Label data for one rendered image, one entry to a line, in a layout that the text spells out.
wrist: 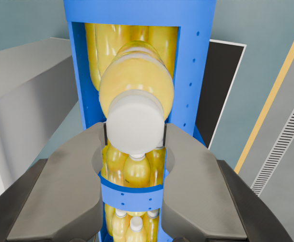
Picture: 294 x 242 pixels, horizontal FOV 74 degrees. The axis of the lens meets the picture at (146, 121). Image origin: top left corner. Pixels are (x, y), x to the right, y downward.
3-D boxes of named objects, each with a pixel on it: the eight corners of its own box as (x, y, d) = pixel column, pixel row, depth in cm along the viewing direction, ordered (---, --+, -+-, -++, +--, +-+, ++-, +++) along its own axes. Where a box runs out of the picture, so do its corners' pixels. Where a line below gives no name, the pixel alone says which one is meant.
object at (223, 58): (143, 181, 212) (143, 192, 199) (169, 31, 141) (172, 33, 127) (189, 185, 216) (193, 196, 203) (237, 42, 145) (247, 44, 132)
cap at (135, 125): (129, 145, 16) (128, 160, 14) (99, 108, 14) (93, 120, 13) (171, 122, 15) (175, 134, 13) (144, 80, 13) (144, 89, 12)
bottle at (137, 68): (132, 93, 33) (124, 168, 17) (106, 57, 30) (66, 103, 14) (168, 71, 31) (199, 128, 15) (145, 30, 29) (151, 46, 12)
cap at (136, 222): (129, 221, 62) (129, 217, 62) (141, 219, 63) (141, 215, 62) (131, 233, 59) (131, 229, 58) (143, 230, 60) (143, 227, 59)
